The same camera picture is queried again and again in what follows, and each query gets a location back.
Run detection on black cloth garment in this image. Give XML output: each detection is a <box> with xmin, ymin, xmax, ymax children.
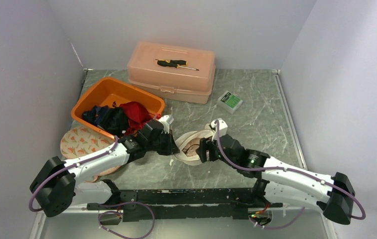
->
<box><xmin>98</xmin><ymin>107</ymin><xmax>129</xmax><ymax>137</ymax></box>

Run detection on aluminium frame rail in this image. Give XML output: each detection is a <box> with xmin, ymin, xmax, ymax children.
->
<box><xmin>37</xmin><ymin>203</ymin><xmax>123</xmax><ymax>215</ymax></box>

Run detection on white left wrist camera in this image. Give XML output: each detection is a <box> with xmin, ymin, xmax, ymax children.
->
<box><xmin>157</xmin><ymin>115</ymin><xmax>174</xmax><ymax>133</ymax></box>

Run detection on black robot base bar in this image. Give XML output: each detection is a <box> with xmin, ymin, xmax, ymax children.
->
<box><xmin>87</xmin><ymin>188</ymin><xmax>271</xmax><ymax>222</ymax></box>

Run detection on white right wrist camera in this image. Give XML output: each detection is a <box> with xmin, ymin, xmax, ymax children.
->
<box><xmin>209</xmin><ymin>118</ymin><xmax>228</xmax><ymax>140</ymax></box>

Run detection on black yellow screwdriver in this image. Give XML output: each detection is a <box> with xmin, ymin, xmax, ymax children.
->
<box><xmin>155</xmin><ymin>59</ymin><xmax>199</xmax><ymax>71</ymax></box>

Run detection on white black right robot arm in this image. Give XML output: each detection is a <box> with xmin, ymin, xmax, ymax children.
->
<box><xmin>196</xmin><ymin>135</ymin><xmax>355</xmax><ymax>225</ymax></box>

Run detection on pink translucent toolbox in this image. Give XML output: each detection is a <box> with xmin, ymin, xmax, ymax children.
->
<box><xmin>127</xmin><ymin>42</ymin><xmax>216</xmax><ymax>104</ymax></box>

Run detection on red cloth garment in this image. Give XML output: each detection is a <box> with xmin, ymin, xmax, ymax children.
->
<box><xmin>119</xmin><ymin>102</ymin><xmax>153</xmax><ymax>134</ymax></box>

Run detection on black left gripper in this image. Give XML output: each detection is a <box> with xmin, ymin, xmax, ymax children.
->
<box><xmin>146</xmin><ymin>129</ymin><xmax>180</xmax><ymax>155</ymax></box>

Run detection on dark blue cloth garment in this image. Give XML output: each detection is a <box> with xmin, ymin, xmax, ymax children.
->
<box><xmin>82</xmin><ymin>106</ymin><xmax>110</xmax><ymax>126</ymax></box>

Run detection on small green-labelled plastic box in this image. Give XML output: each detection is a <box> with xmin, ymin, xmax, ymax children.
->
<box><xmin>217</xmin><ymin>91</ymin><xmax>243</xmax><ymax>114</ymax></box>

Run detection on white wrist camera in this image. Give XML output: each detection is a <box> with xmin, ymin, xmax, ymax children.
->
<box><xmin>157</xmin><ymin>115</ymin><xmax>174</xmax><ymax>133</ymax></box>
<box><xmin>209</xmin><ymin>118</ymin><xmax>228</xmax><ymax>140</ymax></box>

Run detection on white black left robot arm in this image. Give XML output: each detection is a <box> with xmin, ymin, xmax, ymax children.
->
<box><xmin>28</xmin><ymin>115</ymin><xmax>179</xmax><ymax>217</ymax></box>

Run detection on beige lace bra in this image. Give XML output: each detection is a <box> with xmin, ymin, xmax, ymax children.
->
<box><xmin>182</xmin><ymin>144</ymin><xmax>200</xmax><ymax>157</ymax></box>

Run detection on orange plastic basin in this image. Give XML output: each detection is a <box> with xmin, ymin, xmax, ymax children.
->
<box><xmin>71</xmin><ymin>77</ymin><xmax>165</xmax><ymax>138</ymax></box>

